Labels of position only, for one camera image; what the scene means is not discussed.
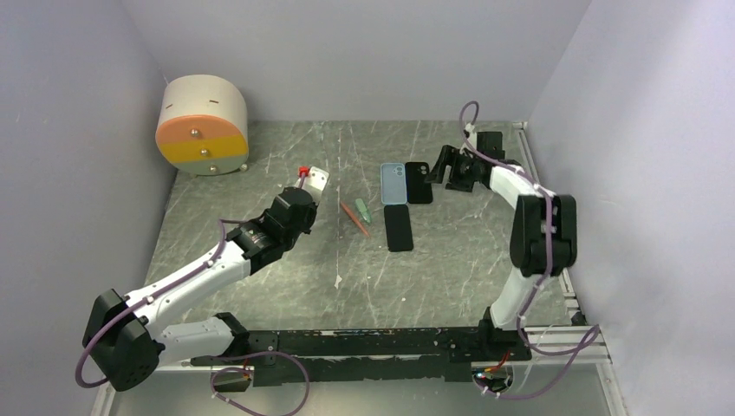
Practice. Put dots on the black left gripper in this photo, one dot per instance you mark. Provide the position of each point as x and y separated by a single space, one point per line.
311 211

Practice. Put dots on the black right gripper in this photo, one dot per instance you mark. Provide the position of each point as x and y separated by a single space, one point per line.
450 156

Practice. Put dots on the black phone case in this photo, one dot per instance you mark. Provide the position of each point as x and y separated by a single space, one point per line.
419 191

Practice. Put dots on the light blue phone case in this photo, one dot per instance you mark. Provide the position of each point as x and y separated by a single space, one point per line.
393 184

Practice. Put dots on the phone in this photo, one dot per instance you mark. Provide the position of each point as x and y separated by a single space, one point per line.
398 228

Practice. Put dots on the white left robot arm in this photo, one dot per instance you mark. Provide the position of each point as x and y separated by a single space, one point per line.
128 337

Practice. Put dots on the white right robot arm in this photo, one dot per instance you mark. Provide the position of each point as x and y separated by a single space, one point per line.
526 246

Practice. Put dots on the orange pen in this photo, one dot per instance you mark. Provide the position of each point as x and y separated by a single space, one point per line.
354 219

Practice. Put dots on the round drawer cabinet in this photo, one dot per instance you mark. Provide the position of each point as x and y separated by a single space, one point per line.
203 126

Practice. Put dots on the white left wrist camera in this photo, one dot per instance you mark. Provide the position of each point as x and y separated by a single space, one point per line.
313 180

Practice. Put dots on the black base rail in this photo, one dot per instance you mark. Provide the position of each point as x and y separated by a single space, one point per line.
450 354

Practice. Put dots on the aluminium frame rail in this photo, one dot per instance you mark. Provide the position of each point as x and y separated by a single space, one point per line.
549 230

